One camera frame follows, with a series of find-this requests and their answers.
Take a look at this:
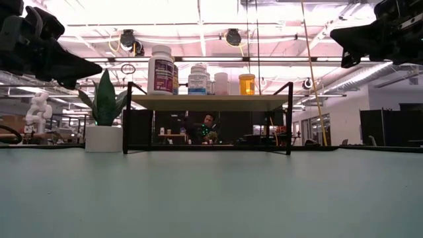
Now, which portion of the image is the white square bottle blue label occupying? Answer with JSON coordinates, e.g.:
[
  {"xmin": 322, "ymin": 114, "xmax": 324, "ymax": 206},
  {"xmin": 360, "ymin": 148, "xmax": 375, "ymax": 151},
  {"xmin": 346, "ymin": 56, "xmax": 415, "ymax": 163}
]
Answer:
[{"xmin": 187, "ymin": 63, "xmax": 208, "ymax": 96}]

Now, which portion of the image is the black hanging cable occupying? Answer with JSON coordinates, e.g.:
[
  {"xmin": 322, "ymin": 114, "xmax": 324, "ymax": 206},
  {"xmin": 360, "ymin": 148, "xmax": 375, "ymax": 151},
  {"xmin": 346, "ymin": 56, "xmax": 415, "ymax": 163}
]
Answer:
[{"xmin": 245, "ymin": 0, "xmax": 262, "ymax": 96}]

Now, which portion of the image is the white robot figure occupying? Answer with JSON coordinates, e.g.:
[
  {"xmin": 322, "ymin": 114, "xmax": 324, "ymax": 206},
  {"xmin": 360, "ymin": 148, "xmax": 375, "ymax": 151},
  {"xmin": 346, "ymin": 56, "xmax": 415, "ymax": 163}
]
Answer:
[{"xmin": 24, "ymin": 91, "xmax": 54, "ymax": 135}]

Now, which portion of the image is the orange pill bottle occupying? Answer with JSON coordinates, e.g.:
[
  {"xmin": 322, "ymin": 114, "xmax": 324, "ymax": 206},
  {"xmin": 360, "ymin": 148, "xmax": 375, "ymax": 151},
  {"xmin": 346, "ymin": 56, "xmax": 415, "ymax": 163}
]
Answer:
[{"xmin": 238, "ymin": 73, "xmax": 256, "ymax": 96}]

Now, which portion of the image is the large white bottle purple label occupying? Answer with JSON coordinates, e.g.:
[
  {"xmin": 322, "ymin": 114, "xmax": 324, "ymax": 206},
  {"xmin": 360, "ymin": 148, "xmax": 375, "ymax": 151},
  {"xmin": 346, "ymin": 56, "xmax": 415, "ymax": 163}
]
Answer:
[{"xmin": 147, "ymin": 44, "xmax": 175, "ymax": 96}]

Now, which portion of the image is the yellow hanging cable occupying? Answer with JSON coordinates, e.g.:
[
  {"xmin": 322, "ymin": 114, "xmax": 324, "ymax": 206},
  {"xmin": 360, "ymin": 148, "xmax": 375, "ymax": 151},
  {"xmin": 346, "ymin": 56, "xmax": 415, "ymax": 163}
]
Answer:
[{"xmin": 299, "ymin": 0, "xmax": 328, "ymax": 147}]

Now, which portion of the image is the person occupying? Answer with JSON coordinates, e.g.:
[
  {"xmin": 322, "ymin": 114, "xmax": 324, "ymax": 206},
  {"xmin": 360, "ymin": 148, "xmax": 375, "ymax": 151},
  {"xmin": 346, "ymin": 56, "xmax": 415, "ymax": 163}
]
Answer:
[{"xmin": 186, "ymin": 113, "xmax": 221, "ymax": 145}]

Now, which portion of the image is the white round plant pot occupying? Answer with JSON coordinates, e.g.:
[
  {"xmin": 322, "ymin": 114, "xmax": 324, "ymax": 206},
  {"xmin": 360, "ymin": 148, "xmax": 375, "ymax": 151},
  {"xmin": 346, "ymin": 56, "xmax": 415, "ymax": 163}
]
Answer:
[{"xmin": 85, "ymin": 124, "xmax": 124, "ymax": 153}]

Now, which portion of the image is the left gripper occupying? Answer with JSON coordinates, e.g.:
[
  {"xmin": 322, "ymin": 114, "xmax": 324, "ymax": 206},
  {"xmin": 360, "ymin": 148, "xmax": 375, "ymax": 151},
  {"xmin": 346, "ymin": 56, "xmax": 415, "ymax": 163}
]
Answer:
[{"xmin": 0, "ymin": 0, "xmax": 104, "ymax": 91}]

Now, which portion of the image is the small translucent white bottle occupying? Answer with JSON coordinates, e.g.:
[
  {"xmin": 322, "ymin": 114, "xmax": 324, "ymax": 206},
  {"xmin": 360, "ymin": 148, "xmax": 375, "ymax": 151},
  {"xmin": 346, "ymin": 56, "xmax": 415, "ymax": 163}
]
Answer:
[{"xmin": 213, "ymin": 72, "xmax": 230, "ymax": 96}]

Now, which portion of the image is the wooden shelf black metal frame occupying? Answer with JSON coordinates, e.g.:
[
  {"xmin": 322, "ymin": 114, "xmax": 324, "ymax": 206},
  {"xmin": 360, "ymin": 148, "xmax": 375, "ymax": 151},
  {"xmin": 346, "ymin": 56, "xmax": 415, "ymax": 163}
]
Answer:
[{"xmin": 122, "ymin": 81, "xmax": 294, "ymax": 156}]

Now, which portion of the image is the black room divider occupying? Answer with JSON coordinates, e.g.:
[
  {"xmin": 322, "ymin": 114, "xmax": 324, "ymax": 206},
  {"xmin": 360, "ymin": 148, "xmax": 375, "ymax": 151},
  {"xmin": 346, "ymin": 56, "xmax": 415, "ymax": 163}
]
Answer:
[{"xmin": 359, "ymin": 102, "xmax": 423, "ymax": 148}]

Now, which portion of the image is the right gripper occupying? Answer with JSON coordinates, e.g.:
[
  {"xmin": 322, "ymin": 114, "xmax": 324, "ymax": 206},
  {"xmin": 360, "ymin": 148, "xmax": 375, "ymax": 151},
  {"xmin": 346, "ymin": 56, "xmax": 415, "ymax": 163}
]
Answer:
[{"xmin": 329, "ymin": 0, "xmax": 423, "ymax": 69}]

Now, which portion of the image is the green snake plant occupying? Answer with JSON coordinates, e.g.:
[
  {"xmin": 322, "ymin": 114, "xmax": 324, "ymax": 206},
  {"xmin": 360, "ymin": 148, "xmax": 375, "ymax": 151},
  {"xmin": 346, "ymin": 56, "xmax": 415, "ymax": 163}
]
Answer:
[{"xmin": 77, "ymin": 68, "xmax": 129, "ymax": 127}]

